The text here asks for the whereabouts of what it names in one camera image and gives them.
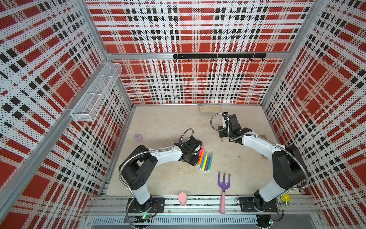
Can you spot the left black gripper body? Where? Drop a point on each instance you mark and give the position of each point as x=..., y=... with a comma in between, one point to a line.
x=192, y=159

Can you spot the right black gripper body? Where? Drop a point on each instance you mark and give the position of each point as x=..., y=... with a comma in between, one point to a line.
x=223, y=132

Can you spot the orange marker pen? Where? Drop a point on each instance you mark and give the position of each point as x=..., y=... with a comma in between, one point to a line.
x=201, y=158

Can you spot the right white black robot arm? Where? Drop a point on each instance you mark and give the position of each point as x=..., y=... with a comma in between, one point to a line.
x=288, y=168

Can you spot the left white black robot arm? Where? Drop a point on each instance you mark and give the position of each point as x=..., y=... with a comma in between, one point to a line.
x=137, y=168

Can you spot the blue marker pen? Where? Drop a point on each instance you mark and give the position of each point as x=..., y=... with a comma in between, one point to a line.
x=204, y=156

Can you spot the yellow marker pen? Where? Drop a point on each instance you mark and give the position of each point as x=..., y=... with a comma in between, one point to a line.
x=203, y=162

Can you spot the pink cylindrical cup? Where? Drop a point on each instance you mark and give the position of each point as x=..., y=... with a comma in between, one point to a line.
x=182, y=198

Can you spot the purple smiley toy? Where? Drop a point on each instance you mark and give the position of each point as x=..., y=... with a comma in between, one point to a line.
x=138, y=137

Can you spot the yellow light bulb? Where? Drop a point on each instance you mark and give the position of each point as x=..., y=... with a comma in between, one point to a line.
x=286, y=199

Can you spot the purple garden fork pink handle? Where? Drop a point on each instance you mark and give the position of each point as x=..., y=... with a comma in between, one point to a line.
x=224, y=186

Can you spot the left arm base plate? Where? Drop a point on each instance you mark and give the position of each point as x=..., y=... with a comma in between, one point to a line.
x=153, y=205

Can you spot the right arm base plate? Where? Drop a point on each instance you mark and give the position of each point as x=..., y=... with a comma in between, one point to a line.
x=253, y=204

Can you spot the black hook rail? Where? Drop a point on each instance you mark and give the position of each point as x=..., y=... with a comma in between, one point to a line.
x=249, y=56

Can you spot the white wire mesh shelf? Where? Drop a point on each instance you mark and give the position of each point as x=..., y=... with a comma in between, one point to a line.
x=103, y=81

